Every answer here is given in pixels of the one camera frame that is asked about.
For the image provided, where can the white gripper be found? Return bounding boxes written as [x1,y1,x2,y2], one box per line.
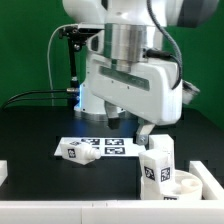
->
[89,54,182,145]

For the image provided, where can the white round stool seat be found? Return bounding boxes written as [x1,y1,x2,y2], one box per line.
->
[139,169,204,201]

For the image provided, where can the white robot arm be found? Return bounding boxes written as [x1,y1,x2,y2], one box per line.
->
[62,0,219,145]

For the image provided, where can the white marker sheet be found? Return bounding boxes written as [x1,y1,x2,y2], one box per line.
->
[54,137,145,157]

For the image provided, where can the white L-shaped fence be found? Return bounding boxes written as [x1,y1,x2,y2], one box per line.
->
[0,161,224,224]

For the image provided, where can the white left fence block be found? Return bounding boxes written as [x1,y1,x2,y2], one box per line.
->
[0,160,8,186]

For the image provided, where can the white cable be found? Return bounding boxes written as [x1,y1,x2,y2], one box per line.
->
[46,25,73,108]

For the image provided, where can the black camera stand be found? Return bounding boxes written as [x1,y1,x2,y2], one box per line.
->
[58,23,104,108]

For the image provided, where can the black cables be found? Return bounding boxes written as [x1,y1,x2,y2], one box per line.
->
[1,87,81,110]

